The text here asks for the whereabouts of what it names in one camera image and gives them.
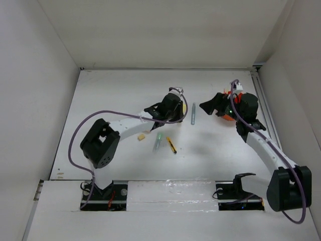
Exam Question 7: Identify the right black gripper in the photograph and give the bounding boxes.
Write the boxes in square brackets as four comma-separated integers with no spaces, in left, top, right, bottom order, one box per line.
[199,92,243,122]

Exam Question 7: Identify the yellow highlighter marker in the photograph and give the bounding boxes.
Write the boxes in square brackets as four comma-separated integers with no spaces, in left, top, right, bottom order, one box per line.
[182,104,187,119]

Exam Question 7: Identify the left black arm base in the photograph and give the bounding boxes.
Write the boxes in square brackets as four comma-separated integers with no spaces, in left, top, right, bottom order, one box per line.
[80,181,128,211]

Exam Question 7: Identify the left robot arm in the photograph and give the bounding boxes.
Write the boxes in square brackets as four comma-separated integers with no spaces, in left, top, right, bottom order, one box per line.
[80,87,184,199]

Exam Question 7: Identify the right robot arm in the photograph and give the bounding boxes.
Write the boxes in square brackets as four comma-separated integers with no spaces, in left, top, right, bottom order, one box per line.
[199,80,312,212]

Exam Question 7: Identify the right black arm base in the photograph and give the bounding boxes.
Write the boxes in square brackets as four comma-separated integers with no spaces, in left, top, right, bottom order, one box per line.
[212,173,265,211]

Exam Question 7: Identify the blue grey utility knife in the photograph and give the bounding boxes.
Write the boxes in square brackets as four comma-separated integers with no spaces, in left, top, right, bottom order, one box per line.
[191,102,196,125]

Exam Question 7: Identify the green clear highlighter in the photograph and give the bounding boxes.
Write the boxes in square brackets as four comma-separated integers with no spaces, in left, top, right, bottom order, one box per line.
[152,132,163,153]

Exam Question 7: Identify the orange round compartment container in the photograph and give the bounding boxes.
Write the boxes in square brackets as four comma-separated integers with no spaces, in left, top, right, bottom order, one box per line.
[221,92,243,121]

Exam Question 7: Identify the yellow black utility knife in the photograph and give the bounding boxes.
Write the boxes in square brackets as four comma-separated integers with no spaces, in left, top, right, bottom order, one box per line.
[166,137,177,154]

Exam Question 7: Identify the small tan eraser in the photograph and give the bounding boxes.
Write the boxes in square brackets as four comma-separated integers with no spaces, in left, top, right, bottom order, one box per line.
[137,134,145,141]

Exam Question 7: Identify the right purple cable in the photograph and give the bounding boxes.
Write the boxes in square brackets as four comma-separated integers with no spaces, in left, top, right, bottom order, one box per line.
[230,79,308,224]

